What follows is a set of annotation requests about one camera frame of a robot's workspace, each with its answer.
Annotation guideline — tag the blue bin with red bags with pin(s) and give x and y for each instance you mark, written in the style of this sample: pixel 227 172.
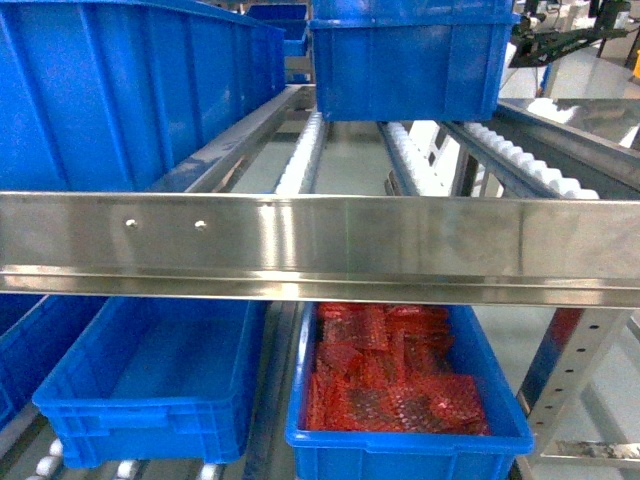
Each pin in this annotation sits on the blue bin with red bags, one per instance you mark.
pixel 360 455

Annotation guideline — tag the blue bin upper middle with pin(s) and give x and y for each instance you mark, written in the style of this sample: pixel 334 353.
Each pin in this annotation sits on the blue bin upper middle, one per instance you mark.
pixel 409 60

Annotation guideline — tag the empty blue plastic bin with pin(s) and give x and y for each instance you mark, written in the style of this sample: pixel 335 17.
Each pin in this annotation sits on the empty blue plastic bin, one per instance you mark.
pixel 157 378

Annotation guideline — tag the large blue bin upper left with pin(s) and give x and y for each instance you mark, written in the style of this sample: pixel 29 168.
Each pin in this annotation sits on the large blue bin upper left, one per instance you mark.
pixel 112 95

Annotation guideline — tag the red bubble wrap bags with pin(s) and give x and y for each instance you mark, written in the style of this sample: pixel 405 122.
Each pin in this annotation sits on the red bubble wrap bags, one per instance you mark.
pixel 384 368

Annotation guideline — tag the stainless steel flow rack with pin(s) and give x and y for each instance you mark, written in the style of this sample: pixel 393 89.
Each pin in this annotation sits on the stainless steel flow rack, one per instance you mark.
pixel 532 219

